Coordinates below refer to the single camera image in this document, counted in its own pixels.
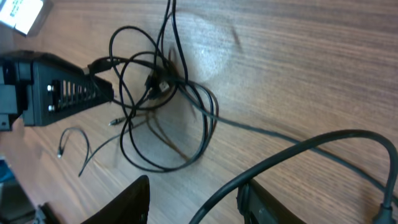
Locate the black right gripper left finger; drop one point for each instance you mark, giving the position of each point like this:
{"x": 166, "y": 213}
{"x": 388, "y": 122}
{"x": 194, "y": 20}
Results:
{"x": 130, "y": 206}

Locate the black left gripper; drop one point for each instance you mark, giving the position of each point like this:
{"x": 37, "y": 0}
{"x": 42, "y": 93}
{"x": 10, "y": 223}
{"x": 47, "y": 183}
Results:
{"x": 45, "y": 89}

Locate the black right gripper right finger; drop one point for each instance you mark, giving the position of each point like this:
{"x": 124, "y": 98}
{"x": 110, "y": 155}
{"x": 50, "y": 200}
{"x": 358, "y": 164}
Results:
{"x": 258, "y": 206}

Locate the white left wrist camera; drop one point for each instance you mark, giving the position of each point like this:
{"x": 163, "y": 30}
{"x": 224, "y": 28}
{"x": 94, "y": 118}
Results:
{"x": 25, "y": 17}

